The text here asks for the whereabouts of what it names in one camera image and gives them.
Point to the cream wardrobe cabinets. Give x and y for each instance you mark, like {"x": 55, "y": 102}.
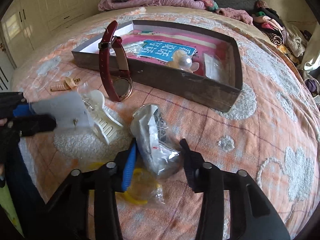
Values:
{"x": 28, "y": 24}

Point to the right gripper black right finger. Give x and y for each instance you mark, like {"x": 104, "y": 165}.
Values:
{"x": 195, "y": 168}

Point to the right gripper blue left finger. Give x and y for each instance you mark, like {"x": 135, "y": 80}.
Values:
{"x": 129, "y": 168}

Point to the pink crumpled blanket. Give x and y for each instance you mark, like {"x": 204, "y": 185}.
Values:
{"x": 113, "y": 5}

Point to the white large hair claw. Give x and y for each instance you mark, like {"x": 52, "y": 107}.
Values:
{"x": 106, "y": 127}

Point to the red strap wristwatch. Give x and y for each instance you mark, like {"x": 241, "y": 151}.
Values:
{"x": 113, "y": 65}

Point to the orange floral bed quilt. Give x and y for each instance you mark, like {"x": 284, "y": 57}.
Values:
{"x": 272, "y": 131}

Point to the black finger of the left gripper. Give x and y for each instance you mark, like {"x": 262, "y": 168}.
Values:
{"x": 31, "y": 125}

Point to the pile of clothes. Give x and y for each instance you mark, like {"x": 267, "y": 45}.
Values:
{"x": 303, "y": 46}

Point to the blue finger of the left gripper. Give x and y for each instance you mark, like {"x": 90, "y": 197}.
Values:
{"x": 23, "y": 110}

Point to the clear bag of jewelry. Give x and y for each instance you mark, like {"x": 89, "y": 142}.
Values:
{"x": 158, "y": 147}

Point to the pink knitted garment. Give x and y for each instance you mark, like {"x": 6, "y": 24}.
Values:
{"x": 240, "y": 15}

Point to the yellow item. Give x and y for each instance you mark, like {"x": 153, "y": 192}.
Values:
{"x": 144, "y": 190}

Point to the blue earring card packet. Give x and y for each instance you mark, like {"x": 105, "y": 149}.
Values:
{"x": 68, "y": 109}

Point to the clear plastic packet in box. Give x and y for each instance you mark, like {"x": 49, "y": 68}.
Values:
{"x": 216, "y": 69}

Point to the shallow cardboard box tray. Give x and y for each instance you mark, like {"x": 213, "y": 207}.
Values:
{"x": 193, "y": 87}

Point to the beige spiral hair clip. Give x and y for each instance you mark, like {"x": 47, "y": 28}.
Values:
{"x": 66, "y": 84}

